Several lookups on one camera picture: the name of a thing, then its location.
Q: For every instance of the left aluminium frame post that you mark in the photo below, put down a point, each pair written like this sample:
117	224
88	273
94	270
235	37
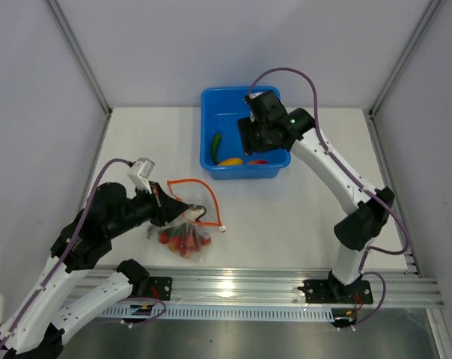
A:
67	33

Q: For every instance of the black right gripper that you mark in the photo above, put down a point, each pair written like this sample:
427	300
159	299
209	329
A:
246	129

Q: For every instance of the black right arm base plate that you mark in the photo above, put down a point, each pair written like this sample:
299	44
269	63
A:
325	291

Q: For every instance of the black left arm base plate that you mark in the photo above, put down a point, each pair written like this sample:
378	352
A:
160	288

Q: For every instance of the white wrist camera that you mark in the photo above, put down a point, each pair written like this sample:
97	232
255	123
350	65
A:
248	99
139	173

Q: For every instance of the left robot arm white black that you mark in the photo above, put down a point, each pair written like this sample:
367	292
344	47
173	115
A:
44	324

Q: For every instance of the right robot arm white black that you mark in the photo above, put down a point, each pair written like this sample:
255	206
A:
365	206

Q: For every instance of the red chili pepper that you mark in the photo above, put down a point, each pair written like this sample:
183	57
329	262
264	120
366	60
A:
257	162

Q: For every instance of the yellow orange bell pepper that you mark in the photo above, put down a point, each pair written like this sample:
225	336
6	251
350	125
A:
231	162

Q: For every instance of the slotted white cable duct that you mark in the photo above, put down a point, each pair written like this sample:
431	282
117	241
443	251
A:
211	312

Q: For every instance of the aluminium mounting rail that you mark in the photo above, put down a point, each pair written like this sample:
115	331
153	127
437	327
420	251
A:
256	287

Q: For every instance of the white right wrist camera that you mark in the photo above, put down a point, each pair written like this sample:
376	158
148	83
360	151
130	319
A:
248	99

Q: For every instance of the clear orange zip top bag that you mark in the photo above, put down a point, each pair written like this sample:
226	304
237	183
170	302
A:
194	191

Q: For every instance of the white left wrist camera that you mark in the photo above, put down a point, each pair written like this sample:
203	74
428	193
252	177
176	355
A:
139	173

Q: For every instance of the small green chili pepper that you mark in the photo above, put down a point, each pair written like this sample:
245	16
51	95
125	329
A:
214	148

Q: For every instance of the blue plastic bin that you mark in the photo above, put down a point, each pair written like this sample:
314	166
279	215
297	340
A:
221	108

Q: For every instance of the aluminium frame post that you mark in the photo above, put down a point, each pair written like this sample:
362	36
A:
67	33
414	40

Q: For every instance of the grey toy fish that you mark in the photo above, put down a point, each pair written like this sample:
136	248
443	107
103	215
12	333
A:
193	214

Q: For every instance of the right aluminium frame post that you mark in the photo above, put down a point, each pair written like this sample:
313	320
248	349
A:
414	40

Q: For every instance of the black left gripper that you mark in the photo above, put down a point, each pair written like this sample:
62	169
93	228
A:
166	209

